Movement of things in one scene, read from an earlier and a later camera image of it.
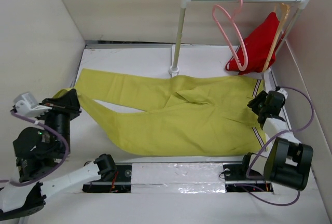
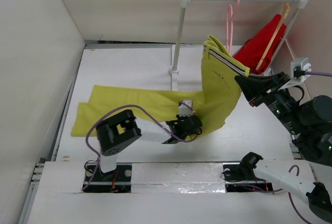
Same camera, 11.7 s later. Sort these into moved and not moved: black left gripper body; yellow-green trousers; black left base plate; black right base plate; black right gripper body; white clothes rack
Moved: yellow-green trousers; black left gripper body; black right gripper body
Not moved: white clothes rack; black left base plate; black right base plate
